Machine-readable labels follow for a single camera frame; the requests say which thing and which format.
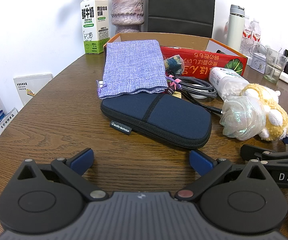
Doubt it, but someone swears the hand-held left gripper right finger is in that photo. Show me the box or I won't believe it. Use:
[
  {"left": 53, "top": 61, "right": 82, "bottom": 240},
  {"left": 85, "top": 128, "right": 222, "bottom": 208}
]
[{"left": 175, "top": 149, "right": 275, "bottom": 202}]

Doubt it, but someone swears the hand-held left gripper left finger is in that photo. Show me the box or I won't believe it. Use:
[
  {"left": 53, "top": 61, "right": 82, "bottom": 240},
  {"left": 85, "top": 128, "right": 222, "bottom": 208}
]
[{"left": 17, "top": 148, "right": 109, "bottom": 202}]

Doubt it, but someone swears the yellow plush toy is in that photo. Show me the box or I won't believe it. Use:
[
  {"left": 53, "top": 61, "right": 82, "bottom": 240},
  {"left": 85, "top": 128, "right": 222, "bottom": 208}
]
[{"left": 242, "top": 83, "right": 288, "bottom": 141}]

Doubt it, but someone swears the iridescent plastic bag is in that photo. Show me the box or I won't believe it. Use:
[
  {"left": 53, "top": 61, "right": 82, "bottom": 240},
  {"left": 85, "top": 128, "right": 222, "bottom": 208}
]
[{"left": 219, "top": 96, "right": 267, "bottom": 140}]

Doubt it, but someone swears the navy zip case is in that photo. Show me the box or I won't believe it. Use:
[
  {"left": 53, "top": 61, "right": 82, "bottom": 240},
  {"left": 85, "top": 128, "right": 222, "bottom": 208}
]
[{"left": 100, "top": 93, "right": 212, "bottom": 149}]

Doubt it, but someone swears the white pill bottle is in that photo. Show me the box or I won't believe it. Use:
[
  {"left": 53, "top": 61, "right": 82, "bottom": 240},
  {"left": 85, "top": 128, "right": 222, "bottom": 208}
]
[{"left": 208, "top": 67, "right": 250, "bottom": 99}]

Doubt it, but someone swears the red cardboard box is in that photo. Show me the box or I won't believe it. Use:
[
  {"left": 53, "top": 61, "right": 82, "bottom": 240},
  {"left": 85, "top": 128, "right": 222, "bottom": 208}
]
[{"left": 106, "top": 32, "right": 248, "bottom": 82}]

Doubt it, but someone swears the purple linen pouch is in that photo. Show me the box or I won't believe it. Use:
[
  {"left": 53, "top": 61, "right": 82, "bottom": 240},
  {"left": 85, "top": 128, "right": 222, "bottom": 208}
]
[{"left": 98, "top": 40, "right": 168, "bottom": 99}]

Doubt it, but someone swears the wooden desktop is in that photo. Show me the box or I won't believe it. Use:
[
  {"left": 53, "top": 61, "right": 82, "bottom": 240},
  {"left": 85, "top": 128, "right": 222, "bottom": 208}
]
[{"left": 0, "top": 32, "right": 288, "bottom": 240}]

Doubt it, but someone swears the clear glass cup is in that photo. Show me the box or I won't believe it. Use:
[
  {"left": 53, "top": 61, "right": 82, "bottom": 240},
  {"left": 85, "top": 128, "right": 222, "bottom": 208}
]
[{"left": 264, "top": 48, "right": 288, "bottom": 83}]

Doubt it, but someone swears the white round gadget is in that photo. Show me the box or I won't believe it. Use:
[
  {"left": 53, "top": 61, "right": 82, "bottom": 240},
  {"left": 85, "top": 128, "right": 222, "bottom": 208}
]
[{"left": 259, "top": 44, "right": 272, "bottom": 55}]

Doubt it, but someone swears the small colourful packet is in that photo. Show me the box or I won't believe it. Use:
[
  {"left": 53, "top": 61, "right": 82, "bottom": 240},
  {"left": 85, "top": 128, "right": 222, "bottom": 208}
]
[{"left": 163, "top": 55, "right": 184, "bottom": 76}]

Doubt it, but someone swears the clear water bottle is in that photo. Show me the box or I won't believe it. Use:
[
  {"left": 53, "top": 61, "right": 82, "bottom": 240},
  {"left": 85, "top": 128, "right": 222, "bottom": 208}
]
[
  {"left": 240, "top": 16, "right": 252, "bottom": 53},
  {"left": 250, "top": 19, "right": 263, "bottom": 46}
]

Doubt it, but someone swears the white thermos bottle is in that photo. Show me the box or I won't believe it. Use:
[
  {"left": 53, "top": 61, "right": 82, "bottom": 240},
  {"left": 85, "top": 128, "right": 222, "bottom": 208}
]
[{"left": 225, "top": 4, "right": 246, "bottom": 53}]

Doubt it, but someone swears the white green milk carton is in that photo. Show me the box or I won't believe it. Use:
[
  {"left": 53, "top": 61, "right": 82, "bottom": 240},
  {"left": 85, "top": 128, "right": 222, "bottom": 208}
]
[{"left": 80, "top": 0, "right": 110, "bottom": 54}]

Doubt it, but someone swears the pink ribbed vase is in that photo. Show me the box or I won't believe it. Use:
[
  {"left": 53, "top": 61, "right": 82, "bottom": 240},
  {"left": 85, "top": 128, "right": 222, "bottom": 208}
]
[{"left": 111, "top": 0, "right": 144, "bottom": 34}]

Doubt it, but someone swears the black paper bag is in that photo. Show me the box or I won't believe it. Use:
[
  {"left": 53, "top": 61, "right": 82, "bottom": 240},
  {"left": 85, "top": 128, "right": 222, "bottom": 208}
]
[{"left": 148, "top": 0, "right": 216, "bottom": 39}]

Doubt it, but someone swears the black usb cable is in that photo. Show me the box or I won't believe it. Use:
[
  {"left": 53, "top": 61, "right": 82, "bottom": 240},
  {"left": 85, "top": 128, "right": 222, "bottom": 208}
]
[{"left": 188, "top": 96, "right": 224, "bottom": 115}]

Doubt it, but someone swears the braided coiled cable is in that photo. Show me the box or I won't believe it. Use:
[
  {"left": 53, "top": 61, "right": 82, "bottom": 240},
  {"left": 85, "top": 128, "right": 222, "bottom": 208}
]
[{"left": 168, "top": 76, "right": 218, "bottom": 99}]

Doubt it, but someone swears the pink cable tie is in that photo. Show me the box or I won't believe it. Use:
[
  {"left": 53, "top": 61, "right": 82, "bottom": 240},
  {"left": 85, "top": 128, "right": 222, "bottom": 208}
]
[{"left": 168, "top": 78, "right": 182, "bottom": 90}]

